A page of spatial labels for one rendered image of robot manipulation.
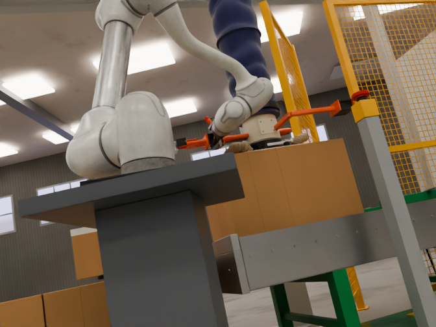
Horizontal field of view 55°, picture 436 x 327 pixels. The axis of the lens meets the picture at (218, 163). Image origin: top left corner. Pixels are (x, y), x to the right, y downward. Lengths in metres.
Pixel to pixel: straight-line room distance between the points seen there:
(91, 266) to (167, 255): 2.58
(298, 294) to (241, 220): 1.38
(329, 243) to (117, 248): 0.88
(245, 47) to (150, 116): 1.06
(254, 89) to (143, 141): 0.69
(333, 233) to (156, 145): 0.83
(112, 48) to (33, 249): 9.98
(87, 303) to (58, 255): 9.42
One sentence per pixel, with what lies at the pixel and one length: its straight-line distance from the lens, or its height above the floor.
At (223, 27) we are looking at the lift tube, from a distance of 2.23.
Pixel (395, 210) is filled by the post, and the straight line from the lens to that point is 1.64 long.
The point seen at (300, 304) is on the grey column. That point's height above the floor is 0.14.
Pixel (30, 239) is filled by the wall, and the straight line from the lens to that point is 11.39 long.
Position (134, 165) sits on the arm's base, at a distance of 1.15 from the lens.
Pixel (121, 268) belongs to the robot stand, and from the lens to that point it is 1.08.
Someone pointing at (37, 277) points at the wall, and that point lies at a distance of 11.27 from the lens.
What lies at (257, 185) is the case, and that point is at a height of 0.80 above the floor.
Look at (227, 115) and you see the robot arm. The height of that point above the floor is 1.05.
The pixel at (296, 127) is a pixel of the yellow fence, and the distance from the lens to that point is 2.63.
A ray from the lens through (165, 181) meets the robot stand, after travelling 0.94.
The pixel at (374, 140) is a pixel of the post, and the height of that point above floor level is 0.84.
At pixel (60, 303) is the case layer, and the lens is 1.64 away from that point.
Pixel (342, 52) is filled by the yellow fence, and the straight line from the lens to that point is 3.02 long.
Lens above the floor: 0.52
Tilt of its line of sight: 13 degrees up
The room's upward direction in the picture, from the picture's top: 12 degrees counter-clockwise
